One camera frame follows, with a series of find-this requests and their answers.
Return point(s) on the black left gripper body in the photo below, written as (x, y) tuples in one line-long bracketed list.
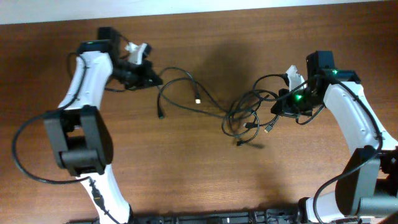
[(142, 76)]

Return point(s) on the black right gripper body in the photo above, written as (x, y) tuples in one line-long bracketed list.
[(298, 102)]

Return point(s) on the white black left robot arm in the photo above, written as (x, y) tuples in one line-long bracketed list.
[(79, 138)]

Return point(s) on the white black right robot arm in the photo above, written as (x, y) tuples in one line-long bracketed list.
[(367, 187)]

